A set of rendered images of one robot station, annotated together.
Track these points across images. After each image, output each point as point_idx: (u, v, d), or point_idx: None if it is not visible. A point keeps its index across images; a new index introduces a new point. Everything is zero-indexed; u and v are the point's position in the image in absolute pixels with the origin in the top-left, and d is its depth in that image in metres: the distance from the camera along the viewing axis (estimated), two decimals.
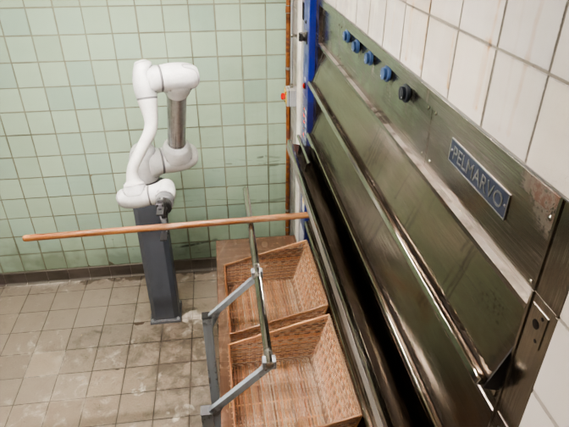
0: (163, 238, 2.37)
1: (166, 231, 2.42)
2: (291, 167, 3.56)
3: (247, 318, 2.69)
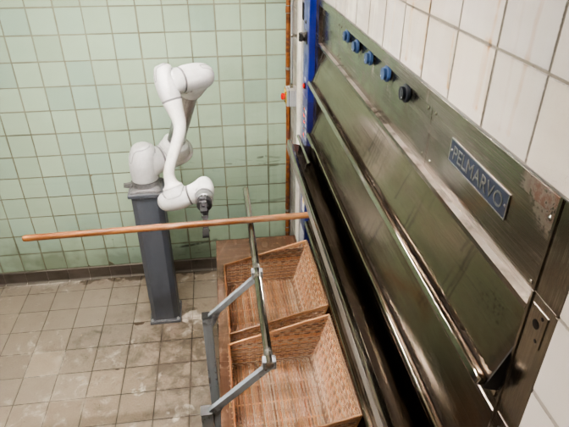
0: (206, 235, 2.39)
1: (207, 228, 2.44)
2: (291, 167, 3.56)
3: (247, 318, 2.69)
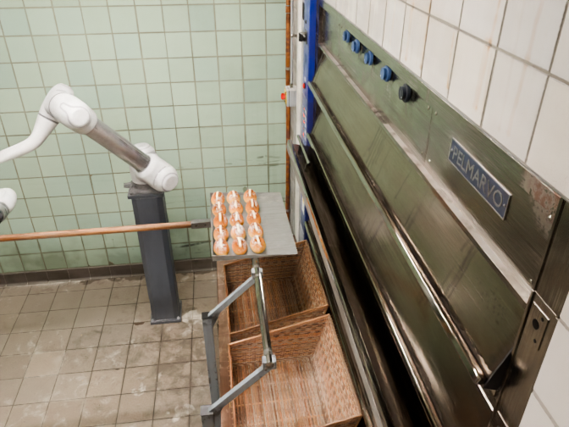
0: None
1: None
2: (291, 167, 3.56)
3: (247, 318, 2.69)
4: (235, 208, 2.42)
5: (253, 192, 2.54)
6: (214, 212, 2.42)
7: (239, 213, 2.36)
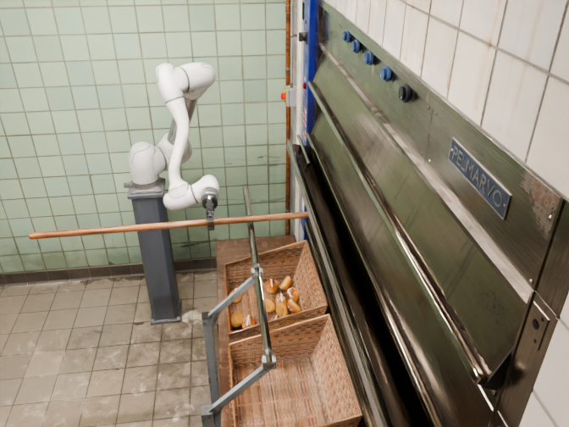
0: (211, 227, 2.35)
1: None
2: (291, 167, 3.56)
3: None
4: (281, 302, 2.73)
5: (274, 282, 2.86)
6: None
7: (250, 318, 2.61)
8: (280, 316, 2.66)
